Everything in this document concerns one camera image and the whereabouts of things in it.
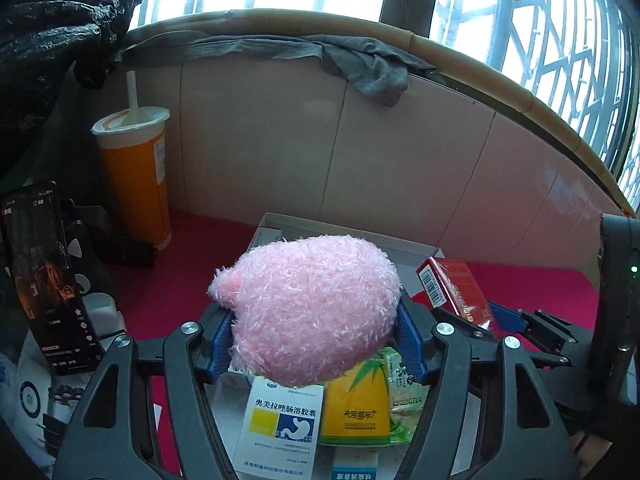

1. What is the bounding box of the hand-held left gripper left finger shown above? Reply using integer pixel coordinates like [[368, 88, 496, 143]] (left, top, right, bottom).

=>
[[59, 305, 236, 480]]

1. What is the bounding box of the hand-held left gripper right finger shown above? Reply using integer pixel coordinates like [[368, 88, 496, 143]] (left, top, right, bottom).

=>
[[395, 300, 571, 480]]

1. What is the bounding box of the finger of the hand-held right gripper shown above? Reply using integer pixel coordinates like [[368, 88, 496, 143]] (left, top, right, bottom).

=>
[[537, 352, 576, 371], [486, 301, 572, 357]]

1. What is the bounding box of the red cigarette pack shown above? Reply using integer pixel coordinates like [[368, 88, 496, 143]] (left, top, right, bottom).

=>
[[416, 256, 494, 332]]

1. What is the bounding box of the blue white medicine box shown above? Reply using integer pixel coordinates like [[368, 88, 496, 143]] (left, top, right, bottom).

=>
[[232, 375, 326, 480]]

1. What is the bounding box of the pink plush ball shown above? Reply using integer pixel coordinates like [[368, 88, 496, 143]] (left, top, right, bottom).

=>
[[207, 236, 403, 382]]

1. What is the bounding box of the white cardboard box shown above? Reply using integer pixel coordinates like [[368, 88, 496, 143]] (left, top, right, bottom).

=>
[[150, 212, 481, 480]]

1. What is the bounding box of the person's right forearm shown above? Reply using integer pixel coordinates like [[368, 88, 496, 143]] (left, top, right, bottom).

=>
[[580, 410, 640, 480]]

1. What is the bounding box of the green snack packet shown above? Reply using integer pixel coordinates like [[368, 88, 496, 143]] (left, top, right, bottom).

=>
[[379, 346, 432, 443]]

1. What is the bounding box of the magenta table cloth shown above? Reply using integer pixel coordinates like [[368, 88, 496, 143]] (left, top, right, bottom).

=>
[[107, 209, 601, 478]]

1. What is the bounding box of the white small cup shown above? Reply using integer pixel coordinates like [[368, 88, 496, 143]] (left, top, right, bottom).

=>
[[86, 292, 121, 333]]

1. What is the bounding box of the small blue white box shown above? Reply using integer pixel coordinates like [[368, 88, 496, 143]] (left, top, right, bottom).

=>
[[330, 446, 397, 480]]

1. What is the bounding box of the black phone holder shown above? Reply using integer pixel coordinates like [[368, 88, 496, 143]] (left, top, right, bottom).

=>
[[65, 199, 157, 268]]

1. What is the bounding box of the black smartphone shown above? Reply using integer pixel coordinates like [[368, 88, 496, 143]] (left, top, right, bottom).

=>
[[0, 181, 107, 377]]

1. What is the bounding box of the orange drink cup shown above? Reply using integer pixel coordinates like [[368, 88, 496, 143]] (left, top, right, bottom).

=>
[[91, 106, 173, 253]]

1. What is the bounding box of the white printed box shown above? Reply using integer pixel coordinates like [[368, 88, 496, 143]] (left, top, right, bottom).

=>
[[0, 310, 132, 466]]

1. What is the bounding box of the white straw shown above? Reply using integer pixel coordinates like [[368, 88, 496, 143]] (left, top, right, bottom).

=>
[[126, 71, 140, 117]]

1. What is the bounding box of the grey cloth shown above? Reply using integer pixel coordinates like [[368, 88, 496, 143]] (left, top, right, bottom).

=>
[[120, 34, 437, 107]]

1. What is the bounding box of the black plastic bag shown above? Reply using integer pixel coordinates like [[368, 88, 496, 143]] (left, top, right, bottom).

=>
[[0, 0, 147, 176]]

